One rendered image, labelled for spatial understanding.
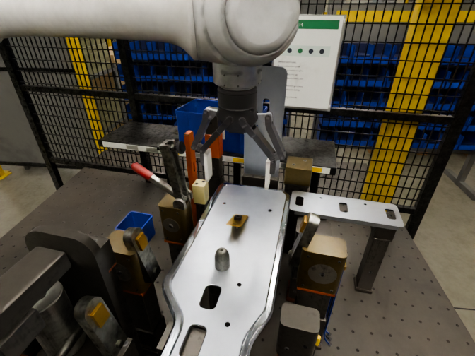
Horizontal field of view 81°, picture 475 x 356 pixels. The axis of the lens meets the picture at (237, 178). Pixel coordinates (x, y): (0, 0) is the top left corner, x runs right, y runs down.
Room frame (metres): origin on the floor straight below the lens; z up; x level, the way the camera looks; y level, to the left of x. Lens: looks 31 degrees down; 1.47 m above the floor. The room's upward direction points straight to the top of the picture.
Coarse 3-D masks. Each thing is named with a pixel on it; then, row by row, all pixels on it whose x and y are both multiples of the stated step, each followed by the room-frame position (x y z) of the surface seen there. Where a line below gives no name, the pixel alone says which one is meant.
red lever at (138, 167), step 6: (132, 168) 0.59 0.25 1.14; (138, 168) 0.59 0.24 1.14; (144, 168) 0.59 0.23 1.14; (144, 174) 0.58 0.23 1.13; (150, 174) 0.58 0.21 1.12; (150, 180) 0.58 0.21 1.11; (156, 180) 0.58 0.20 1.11; (162, 180) 0.59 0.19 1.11; (162, 186) 0.57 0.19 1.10; (168, 186) 0.58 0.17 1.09; (168, 192) 0.57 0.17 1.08; (186, 198) 0.57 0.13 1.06
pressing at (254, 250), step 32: (224, 192) 0.69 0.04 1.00; (256, 192) 0.69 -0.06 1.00; (224, 224) 0.54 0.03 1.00; (256, 224) 0.54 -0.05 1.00; (192, 256) 0.44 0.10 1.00; (256, 256) 0.44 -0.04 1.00; (192, 288) 0.35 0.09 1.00; (224, 288) 0.35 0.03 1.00; (256, 288) 0.35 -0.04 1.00; (192, 320) 0.29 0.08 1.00; (224, 320) 0.29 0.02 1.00; (256, 320) 0.29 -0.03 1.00; (160, 352) 0.23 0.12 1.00; (224, 352) 0.23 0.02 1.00
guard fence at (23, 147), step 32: (0, 64) 2.39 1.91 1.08; (32, 64) 2.36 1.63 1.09; (64, 64) 2.33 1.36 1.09; (0, 96) 2.40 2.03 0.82; (32, 96) 2.37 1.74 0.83; (0, 128) 2.41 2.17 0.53; (64, 128) 2.35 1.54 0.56; (96, 128) 2.28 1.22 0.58; (0, 160) 2.43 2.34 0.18; (32, 160) 2.39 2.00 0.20
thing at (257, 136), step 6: (240, 120) 0.51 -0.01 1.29; (246, 126) 0.51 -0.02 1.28; (252, 126) 0.54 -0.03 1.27; (252, 132) 0.51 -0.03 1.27; (258, 132) 0.52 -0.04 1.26; (258, 138) 0.51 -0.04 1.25; (264, 138) 0.53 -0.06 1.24; (258, 144) 0.51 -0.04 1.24; (264, 144) 0.51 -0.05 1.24; (264, 150) 0.51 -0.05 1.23; (270, 150) 0.51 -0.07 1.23; (270, 156) 0.50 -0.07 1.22; (270, 162) 0.50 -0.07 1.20
